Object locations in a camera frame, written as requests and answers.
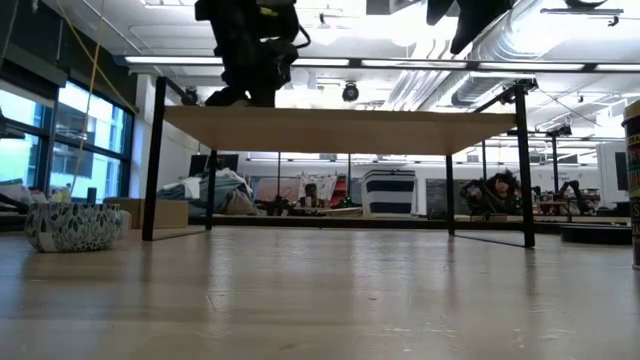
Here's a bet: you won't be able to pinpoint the ceiling light rail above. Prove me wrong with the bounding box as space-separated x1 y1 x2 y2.
113 53 640 72

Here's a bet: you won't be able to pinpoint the large window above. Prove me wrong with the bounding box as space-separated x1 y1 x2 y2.
0 79 136 204

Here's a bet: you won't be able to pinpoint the brown cardboard box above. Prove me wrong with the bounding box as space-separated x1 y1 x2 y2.
103 197 190 230

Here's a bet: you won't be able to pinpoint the pile of cloth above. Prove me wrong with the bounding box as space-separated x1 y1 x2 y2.
157 167 260 217

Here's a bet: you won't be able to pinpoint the black computer monitor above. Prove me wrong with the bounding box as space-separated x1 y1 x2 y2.
615 152 629 192
188 153 240 177

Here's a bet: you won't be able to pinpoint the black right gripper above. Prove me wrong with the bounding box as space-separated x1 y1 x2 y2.
426 0 516 55

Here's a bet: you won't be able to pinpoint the red crate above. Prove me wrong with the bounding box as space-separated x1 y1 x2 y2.
331 174 350 207

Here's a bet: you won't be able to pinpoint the leaf pattern ceramic bowl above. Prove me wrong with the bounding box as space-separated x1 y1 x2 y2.
23 201 124 254

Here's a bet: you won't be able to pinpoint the silver ceiling duct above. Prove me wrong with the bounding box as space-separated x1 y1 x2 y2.
387 64 506 112

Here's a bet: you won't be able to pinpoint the black ceiling track fixture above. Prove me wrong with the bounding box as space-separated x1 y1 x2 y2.
539 6 625 27

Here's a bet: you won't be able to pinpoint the yellow hanging cable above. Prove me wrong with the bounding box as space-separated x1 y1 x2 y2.
54 0 139 199

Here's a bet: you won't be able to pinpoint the white navy striped bin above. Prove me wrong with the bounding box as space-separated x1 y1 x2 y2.
360 168 418 217

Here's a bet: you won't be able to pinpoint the white printed bag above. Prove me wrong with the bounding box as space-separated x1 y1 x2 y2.
298 172 339 207

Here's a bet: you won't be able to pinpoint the yellow lid spice jar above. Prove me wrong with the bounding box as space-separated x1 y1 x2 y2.
621 98 640 272

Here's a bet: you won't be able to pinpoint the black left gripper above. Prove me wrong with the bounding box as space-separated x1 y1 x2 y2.
194 0 301 108

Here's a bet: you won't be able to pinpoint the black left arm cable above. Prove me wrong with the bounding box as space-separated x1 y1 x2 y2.
292 22 312 50

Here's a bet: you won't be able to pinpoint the wooden shelf black metal legs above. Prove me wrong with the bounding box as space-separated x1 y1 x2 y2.
141 74 537 250

